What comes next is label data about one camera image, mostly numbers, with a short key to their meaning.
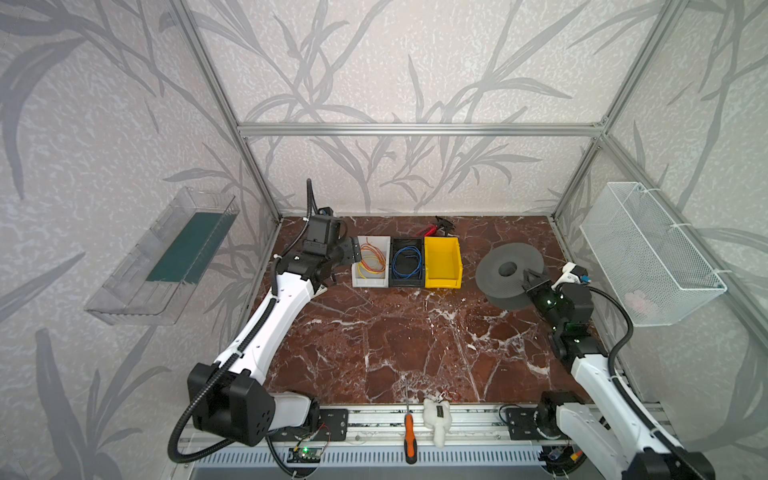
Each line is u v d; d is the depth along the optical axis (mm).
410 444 692
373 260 1048
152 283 632
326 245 587
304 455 708
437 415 722
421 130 1905
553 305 691
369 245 1046
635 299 732
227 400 386
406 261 1054
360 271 990
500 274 862
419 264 988
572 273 710
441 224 1155
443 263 1060
